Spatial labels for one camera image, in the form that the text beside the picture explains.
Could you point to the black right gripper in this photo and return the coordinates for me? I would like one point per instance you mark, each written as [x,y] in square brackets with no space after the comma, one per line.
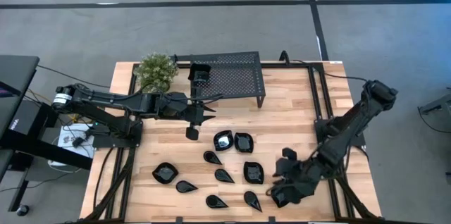
[311,173]

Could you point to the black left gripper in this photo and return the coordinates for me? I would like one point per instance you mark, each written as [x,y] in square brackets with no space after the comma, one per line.
[176,106]

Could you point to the black square bowl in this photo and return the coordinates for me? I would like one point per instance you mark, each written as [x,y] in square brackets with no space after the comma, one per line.
[253,173]
[244,143]

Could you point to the black teardrop-shaped mini plate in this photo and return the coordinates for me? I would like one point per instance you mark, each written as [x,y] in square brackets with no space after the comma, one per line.
[251,198]
[214,201]
[222,175]
[210,156]
[184,186]

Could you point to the black square mini plate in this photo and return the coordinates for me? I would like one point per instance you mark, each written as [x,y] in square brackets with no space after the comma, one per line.
[192,70]

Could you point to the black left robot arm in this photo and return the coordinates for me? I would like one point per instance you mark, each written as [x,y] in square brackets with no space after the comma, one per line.
[105,99]

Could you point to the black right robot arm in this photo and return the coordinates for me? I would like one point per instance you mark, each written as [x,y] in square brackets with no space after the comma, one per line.
[352,122]

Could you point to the black leaf-shaped mini plate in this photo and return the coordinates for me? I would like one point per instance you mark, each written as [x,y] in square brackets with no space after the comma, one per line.
[282,201]
[165,173]
[223,143]

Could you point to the black table edge clamp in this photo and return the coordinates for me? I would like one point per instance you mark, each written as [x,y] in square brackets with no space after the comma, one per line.
[179,220]
[271,220]

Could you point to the black perforated metal shelf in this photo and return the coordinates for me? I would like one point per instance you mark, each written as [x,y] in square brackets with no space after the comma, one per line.
[239,76]

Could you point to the green plant in black pot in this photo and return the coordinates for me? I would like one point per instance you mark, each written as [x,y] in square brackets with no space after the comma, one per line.
[155,70]

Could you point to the white electronics box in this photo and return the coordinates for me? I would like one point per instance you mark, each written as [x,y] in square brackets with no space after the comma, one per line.
[67,141]

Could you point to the black floor stand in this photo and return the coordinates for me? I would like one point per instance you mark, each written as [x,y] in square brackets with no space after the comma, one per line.
[437,106]

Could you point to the black computer case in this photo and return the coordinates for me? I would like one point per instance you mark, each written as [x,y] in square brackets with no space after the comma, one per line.
[21,122]

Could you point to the black desk top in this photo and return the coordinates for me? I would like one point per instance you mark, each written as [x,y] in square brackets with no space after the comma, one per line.
[17,69]

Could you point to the black caster wheel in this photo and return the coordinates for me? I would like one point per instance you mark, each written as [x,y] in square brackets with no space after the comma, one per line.
[23,210]

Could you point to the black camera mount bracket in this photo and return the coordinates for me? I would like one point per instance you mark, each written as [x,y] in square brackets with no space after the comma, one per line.
[283,56]

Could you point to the black aluminium table frame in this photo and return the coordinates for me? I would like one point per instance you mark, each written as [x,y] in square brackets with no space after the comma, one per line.
[292,65]

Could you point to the black desk leg frame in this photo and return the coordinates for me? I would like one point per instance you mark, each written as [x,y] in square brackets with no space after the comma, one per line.
[53,153]

